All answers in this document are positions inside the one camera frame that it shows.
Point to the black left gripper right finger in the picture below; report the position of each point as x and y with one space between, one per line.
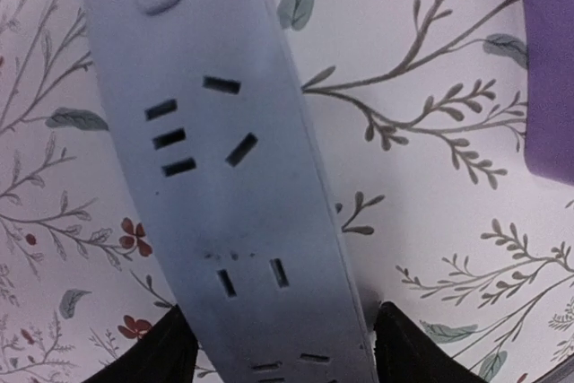
405 354

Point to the purple power strip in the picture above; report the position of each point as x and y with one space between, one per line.
549 124

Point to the light blue power strip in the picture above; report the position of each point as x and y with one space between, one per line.
204 105

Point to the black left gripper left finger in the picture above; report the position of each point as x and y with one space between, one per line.
166 354

